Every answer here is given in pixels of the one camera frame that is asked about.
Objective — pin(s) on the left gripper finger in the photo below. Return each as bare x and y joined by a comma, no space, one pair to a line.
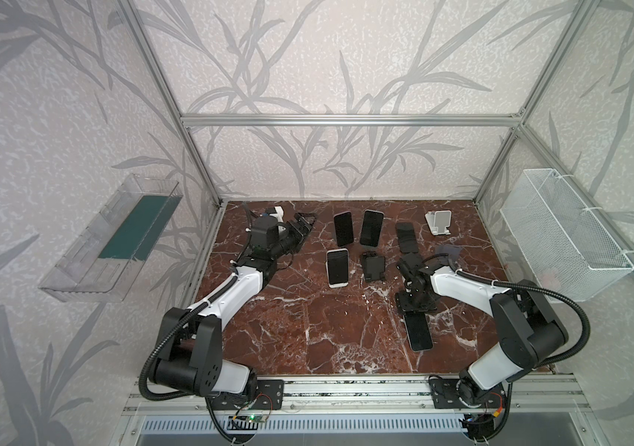
304,220
301,236

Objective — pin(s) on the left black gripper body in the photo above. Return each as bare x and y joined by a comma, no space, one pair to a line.
295,230

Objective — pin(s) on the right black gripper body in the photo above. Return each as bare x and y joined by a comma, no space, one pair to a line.
416,299

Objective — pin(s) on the black phone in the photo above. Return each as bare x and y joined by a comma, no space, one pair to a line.
371,228
407,240
413,259
343,225
418,332

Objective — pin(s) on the white framed phone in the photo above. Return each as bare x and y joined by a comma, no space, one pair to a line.
337,267

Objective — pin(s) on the black folding phone stand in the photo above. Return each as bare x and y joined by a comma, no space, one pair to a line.
374,266

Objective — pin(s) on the grey round phone stand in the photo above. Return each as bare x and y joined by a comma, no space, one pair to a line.
452,251

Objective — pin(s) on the white phone stand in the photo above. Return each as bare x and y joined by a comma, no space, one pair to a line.
439,222

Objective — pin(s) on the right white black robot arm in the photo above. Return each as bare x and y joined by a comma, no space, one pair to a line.
528,328

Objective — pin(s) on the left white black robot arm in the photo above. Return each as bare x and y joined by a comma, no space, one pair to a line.
187,359

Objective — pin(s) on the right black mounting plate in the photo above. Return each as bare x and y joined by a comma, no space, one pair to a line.
448,393

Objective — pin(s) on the black mounting plate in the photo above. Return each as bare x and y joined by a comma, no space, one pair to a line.
448,393
265,394

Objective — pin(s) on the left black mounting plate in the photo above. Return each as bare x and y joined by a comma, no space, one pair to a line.
265,394

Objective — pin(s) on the green circuit board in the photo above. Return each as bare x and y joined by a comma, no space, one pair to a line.
249,419

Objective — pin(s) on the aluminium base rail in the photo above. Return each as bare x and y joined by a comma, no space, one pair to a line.
410,394

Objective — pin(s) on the white wire mesh basket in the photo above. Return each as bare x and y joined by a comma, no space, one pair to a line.
564,243

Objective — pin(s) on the clear plastic wall bin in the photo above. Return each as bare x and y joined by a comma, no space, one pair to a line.
105,260

